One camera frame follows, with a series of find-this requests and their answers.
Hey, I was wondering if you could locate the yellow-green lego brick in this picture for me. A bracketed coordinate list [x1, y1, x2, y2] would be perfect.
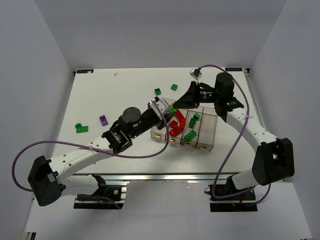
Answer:
[168, 107, 179, 114]

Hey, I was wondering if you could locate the small red lego brick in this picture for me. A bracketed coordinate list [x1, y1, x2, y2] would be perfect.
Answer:
[170, 120, 179, 128]

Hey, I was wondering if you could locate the large red lego brick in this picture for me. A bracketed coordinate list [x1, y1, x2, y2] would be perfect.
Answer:
[175, 110, 186, 130]

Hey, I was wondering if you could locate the red rounded lego brick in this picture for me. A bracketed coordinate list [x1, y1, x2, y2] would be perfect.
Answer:
[169, 126, 183, 137]

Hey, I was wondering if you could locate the green number one lego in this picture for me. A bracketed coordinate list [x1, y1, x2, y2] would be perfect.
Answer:
[193, 113, 201, 120]

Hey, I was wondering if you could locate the small green lego brick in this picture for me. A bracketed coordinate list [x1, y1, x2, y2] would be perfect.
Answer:
[170, 84, 178, 91]

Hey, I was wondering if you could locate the small purple lego brick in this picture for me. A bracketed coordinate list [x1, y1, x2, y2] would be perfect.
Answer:
[99, 115, 109, 126]

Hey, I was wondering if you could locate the green L-shaped lego plate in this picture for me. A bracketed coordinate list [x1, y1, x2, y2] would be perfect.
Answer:
[75, 123, 89, 134]

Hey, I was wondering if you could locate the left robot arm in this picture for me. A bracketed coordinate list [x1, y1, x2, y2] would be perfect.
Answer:
[27, 107, 174, 207]

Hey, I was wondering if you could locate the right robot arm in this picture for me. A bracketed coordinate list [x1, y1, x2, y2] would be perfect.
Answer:
[174, 68, 295, 200]

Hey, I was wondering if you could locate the clear bin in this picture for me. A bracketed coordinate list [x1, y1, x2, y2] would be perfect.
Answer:
[196, 106, 218, 152]
[150, 98, 170, 141]
[166, 98, 187, 144]
[180, 106, 204, 148]

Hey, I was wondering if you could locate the right blue label sticker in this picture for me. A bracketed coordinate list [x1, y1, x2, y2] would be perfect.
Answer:
[225, 67, 243, 72]

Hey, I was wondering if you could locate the blue label sticker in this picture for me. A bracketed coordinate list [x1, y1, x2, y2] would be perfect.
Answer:
[225, 67, 243, 72]
[76, 69, 94, 74]

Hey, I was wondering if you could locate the left blue label sticker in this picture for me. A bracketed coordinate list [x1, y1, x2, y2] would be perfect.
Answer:
[76, 69, 94, 74]

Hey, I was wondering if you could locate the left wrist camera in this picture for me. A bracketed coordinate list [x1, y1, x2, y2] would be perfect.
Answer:
[148, 97, 171, 118]

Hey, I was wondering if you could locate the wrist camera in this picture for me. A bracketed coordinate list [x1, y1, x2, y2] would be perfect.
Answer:
[148, 97, 171, 118]
[189, 67, 202, 81]

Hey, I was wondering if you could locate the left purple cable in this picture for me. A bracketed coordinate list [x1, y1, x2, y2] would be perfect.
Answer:
[12, 99, 171, 210]

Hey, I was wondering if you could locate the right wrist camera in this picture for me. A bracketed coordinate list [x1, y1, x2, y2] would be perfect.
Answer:
[189, 67, 202, 81]

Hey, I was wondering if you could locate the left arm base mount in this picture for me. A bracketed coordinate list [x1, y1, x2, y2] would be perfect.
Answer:
[73, 174, 127, 210]

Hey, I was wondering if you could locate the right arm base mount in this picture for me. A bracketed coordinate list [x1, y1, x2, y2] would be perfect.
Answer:
[204, 184, 258, 213]

